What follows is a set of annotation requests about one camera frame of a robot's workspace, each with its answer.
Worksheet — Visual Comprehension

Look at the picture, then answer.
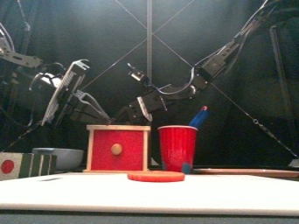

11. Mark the wooden drawer box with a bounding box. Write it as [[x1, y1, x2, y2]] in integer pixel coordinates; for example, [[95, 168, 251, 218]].
[[83, 124, 152, 173]]

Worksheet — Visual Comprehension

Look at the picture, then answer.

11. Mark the grey metal frame pole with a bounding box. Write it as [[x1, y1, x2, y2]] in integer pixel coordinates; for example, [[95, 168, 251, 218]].
[[145, 0, 155, 80]]

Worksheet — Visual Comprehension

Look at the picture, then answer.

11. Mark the brown tray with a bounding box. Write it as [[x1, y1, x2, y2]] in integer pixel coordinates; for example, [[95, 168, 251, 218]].
[[191, 168, 299, 179]]

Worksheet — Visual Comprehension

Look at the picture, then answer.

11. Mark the red-fronted wooden drawer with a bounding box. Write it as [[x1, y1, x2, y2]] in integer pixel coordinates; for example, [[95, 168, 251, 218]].
[[91, 129, 145, 172]]

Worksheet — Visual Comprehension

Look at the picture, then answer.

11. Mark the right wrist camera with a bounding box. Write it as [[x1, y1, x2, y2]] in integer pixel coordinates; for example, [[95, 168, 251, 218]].
[[125, 62, 152, 87]]

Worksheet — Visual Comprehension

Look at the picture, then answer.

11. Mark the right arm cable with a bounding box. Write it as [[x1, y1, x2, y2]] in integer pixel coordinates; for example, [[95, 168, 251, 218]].
[[155, 43, 249, 96]]

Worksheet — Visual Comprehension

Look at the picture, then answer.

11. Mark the red plastic cup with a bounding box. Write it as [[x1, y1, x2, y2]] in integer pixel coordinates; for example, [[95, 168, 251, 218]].
[[156, 125, 199, 175]]

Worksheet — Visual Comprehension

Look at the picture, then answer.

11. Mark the light blue bowl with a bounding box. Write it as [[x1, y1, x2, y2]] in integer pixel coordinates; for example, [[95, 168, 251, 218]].
[[32, 147, 85, 172]]

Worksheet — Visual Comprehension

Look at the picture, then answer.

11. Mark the grey metal side frame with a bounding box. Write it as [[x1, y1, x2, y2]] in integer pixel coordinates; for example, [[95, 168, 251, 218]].
[[268, 17, 299, 123]]

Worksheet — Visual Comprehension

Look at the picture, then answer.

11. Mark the white cutting board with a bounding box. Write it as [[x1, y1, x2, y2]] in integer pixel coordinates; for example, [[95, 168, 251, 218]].
[[0, 171, 299, 217]]

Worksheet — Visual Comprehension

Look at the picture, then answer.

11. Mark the striped box with red dot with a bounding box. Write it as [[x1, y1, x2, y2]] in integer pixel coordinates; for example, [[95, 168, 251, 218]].
[[0, 151, 59, 182]]

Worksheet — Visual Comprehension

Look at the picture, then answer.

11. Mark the blue marker red cap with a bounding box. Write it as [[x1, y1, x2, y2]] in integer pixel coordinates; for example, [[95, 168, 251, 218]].
[[188, 105, 211, 130]]

